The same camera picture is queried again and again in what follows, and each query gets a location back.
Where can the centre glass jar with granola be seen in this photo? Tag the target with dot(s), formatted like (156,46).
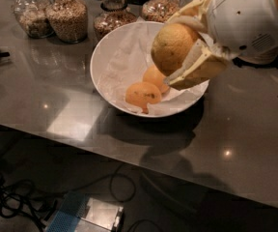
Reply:
(114,14)

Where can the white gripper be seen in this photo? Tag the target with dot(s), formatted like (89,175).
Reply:
(244,20)

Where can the right glass jar with cereal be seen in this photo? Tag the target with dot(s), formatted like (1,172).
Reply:
(159,10)

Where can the orange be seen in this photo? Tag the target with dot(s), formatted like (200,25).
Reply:
(155,77)
(171,45)
(141,94)

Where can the far left glass jar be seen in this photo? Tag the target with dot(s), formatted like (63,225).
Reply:
(30,15)

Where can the white paper liner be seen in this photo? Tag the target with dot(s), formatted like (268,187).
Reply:
(126,58)

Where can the grain filled glass jar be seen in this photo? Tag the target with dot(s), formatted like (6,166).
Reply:
(69,20)

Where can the blue and metal floor box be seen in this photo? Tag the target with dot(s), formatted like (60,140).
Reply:
(82,213)

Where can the stack of white plates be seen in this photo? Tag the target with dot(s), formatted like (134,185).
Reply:
(263,58)

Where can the white ceramic bowl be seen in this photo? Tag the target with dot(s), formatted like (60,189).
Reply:
(97,65)

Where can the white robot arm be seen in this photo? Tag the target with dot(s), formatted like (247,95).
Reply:
(238,28)

